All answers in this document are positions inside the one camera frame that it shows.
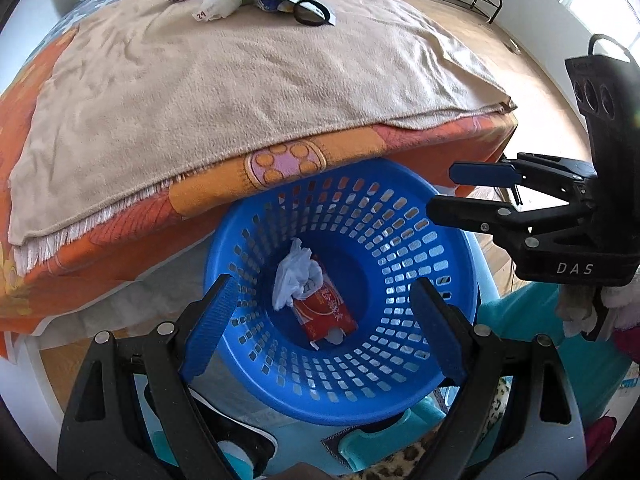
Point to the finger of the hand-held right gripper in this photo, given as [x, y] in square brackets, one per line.
[480, 172]
[460, 212]

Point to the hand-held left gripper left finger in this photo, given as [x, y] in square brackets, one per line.
[210, 325]

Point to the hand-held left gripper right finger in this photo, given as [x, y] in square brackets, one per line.
[440, 325]

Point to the blue plastic basket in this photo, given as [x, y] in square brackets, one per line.
[380, 280]

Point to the white paper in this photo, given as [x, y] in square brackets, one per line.
[220, 2]

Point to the white mattress cover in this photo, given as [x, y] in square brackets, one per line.
[150, 290]

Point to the white crumpled tissue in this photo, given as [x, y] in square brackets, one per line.
[295, 275]

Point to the red snack packet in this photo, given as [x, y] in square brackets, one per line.
[325, 310]

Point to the black shoe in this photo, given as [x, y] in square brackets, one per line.
[235, 440]

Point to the orange printed blanket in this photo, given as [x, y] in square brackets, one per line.
[125, 240]

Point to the small scrap on floor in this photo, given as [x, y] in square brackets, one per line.
[514, 46]

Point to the teal slipper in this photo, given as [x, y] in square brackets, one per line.
[380, 442]

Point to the leopard print cloth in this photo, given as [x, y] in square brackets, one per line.
[400, 465]

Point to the dark red cloth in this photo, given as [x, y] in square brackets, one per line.
[610, 440]

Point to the beige fleece blanket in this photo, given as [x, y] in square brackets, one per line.
[225, 85]

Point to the white bed frame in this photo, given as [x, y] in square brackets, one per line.
[25, 400]

